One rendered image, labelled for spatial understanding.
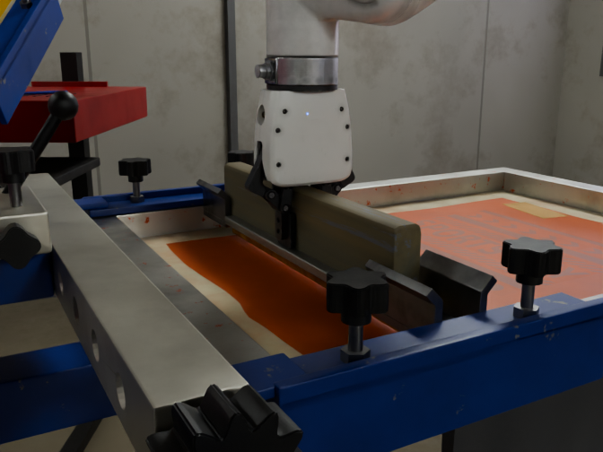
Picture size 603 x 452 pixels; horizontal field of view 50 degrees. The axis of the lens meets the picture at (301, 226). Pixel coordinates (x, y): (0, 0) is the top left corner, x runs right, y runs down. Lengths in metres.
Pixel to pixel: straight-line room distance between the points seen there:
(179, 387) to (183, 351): 0.04
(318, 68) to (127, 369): 0.40
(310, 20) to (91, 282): 0.33
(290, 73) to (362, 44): 3.24
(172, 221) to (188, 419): 0.66
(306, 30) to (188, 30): 2.85
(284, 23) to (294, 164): 0.14
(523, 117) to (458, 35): 0.77
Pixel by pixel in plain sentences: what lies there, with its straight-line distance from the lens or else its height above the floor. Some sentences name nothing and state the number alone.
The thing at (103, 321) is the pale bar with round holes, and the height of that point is 1.04.
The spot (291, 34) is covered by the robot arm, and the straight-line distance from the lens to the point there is 0.67.
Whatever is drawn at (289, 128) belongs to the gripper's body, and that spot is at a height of 1.13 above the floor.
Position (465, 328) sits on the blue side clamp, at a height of 1.00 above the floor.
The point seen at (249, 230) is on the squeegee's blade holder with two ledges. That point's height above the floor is 0.99.
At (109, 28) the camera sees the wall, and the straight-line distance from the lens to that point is 3.42.
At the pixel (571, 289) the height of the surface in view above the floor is 0.96.
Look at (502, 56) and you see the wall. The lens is 4.51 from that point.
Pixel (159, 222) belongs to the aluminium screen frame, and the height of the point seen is 0.97.
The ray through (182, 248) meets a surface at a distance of 0.87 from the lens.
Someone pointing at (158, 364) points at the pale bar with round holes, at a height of 1.04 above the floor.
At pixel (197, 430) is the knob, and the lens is 0.29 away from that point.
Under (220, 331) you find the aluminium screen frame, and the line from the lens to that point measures 0.52.
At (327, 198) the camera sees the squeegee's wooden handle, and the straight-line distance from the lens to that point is 0.66.
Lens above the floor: 1.20
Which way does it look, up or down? 15 degrees down
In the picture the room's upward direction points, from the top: straight up
